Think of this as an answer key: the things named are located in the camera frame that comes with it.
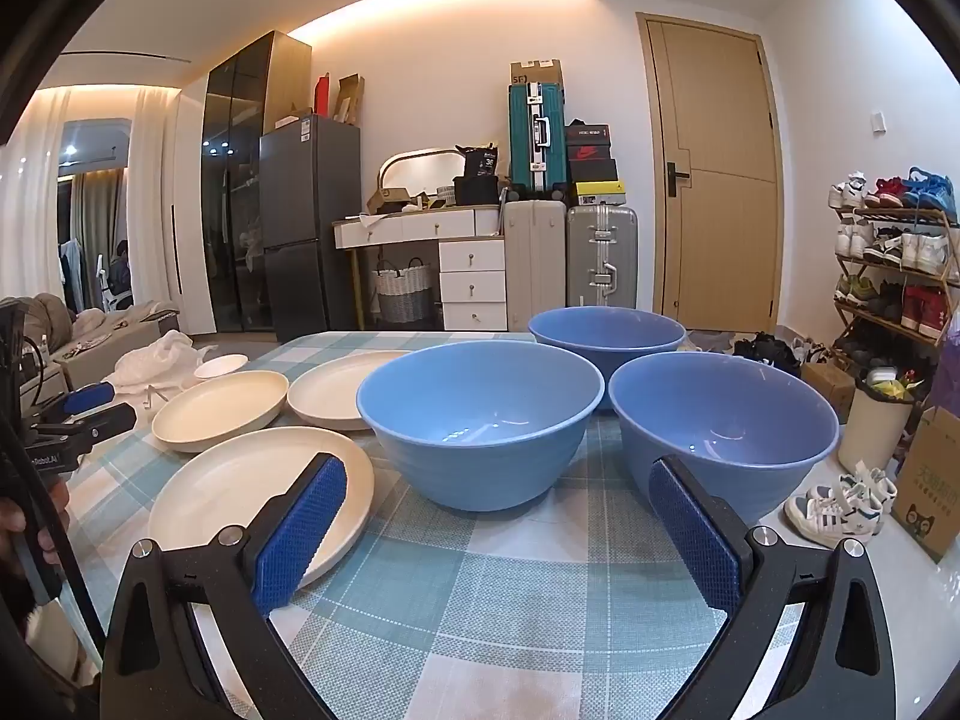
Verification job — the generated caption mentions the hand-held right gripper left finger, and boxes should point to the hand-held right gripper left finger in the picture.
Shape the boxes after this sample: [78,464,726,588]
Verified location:
[100,452,350,720]

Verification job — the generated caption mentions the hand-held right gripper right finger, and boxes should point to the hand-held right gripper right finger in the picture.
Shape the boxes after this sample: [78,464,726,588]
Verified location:
[649,454,897,720]

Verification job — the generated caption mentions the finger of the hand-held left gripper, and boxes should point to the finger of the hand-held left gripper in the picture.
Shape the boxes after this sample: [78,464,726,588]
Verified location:
[34,403,138,445]
[60,381,117,418]

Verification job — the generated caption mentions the cream round plate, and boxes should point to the cream round plate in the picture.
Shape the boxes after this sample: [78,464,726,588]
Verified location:
[148,426,376,592]
[151,370,290,454]
[287,349,413,432]

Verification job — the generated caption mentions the blue ceramic bowl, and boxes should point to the blue ceramic bowl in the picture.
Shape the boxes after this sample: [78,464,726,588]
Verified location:
[608,352,839,522]
[528,306,687,410]
[356,340,605,513]

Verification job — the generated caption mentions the person's left hand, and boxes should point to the person's left hand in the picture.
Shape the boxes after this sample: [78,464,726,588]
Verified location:
[0,476,72,567]

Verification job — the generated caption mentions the grey sofa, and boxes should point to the grey sofa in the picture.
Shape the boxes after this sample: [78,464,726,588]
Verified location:
[22,291,181,391]

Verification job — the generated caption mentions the white plastic bag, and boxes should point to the white plastic bag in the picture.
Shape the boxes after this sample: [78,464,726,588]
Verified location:
[112,330,218,398]

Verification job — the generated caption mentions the white sneaker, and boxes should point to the white sneaker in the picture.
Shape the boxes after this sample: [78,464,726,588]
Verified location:
[784,491,882,548]
[825,465,899,520]

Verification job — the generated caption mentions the small white bowl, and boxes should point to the small white bowl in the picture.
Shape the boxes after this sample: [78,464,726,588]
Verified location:
[193,353,249,380]

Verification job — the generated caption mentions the teal checked tablecloth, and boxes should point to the teal checked tablecloth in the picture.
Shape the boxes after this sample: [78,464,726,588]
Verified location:
[56,330,811,720]

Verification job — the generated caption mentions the small brown cardboard box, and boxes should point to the small brown cardboard box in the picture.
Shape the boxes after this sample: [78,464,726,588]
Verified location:
[801,361,856,421]

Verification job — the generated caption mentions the pile of dark shoes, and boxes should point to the pile of dark shoes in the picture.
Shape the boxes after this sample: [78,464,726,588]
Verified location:
[733,331,807,377]

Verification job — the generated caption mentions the white sheer curtain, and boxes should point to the white sheer curtain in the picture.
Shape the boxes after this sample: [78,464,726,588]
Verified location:
[0,82,181,316]

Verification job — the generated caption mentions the white trash bin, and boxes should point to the white trash bin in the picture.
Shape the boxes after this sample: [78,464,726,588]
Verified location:
[838,367,916,473]

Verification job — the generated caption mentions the large printed cardboard box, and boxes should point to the large printed cardboard box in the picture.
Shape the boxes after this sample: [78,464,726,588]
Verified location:
[892,406,960,563]

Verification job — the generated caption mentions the woven laundry basket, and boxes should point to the woven laundry basket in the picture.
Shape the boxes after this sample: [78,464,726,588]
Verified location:
[373,258,436,329]

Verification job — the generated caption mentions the black glass cabinet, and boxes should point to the black glass cabinet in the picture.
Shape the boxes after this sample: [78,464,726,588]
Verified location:
[201,31,312,335]

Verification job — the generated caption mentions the silver suitcase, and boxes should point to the silver suitcase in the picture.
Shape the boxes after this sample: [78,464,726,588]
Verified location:
[566,204,639,310]

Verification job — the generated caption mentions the dark grey fridge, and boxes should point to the dark grey fridge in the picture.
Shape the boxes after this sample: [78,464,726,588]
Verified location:
[259,114,362,344]

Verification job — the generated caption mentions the beige suitcase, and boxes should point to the beige suitcase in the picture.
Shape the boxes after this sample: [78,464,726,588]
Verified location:
[501,199,567,332]

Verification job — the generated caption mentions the white dressing table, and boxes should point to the white dressing table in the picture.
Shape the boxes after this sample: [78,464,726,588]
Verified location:
[333,204,511,332]

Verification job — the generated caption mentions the yellow black shoebox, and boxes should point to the yellow black shoebox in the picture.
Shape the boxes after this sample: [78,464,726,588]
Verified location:
[571,180,626,207]

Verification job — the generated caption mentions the shoe rack with shoes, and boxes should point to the shoe rack with shoes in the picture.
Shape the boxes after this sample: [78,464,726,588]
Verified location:
[827,166,960,391]

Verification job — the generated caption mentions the wooden door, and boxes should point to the wooden door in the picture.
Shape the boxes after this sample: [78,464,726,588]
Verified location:
[637,12,785,334]

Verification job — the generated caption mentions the oval gold framed mirror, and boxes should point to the oval gold framed mirror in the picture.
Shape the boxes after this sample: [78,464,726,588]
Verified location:
[377,148,470,203]

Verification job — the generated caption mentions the black storage box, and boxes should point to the black storage box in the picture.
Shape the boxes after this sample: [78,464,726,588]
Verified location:
[452,176,500,206]

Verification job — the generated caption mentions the black paper bag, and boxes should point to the black paper bag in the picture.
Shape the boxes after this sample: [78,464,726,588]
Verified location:
[461,142,502,179]

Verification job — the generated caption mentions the teal suitcase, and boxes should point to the teal suitcase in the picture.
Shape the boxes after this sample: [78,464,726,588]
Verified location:
[508,82,568,200]

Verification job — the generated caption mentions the black cable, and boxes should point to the black cable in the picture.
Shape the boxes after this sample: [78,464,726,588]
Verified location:
[0,412,110,661]

